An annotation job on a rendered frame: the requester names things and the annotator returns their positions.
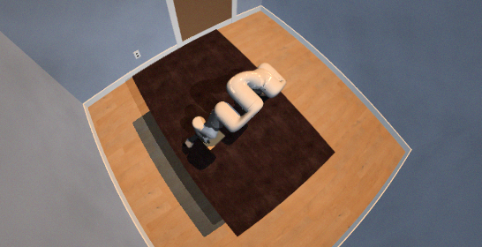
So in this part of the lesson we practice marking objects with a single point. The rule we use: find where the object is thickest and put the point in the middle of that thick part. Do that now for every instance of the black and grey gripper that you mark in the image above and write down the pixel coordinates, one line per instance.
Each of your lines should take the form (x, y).
(205, 139)

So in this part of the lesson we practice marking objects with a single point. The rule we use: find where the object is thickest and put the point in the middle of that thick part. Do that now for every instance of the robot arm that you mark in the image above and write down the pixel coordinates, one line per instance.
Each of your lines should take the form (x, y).
(265, 76)

